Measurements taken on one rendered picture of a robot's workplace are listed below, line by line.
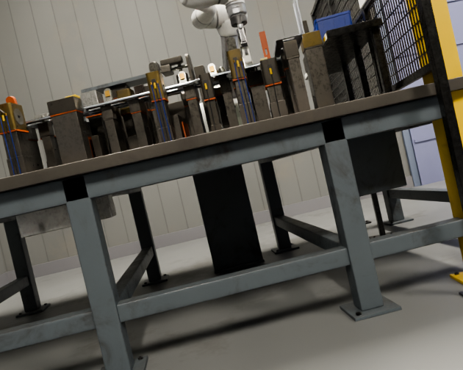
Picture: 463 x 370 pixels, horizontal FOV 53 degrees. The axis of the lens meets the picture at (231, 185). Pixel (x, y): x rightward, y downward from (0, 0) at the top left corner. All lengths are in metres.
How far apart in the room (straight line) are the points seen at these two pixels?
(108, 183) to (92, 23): 3.64
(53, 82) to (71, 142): 2.92
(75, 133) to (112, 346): 0.93
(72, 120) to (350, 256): 1.26
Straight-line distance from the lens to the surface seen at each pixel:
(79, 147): 2.09
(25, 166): 2.16
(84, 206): 1.55
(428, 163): 5.27
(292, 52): 1.80
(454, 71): 1.78
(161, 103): 2.00
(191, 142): 1.47
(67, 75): 4.98
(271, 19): 5.07
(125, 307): 1.58
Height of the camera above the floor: 0.55
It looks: 1 degrees down
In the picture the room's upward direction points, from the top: 13 degrees counter-clockwise
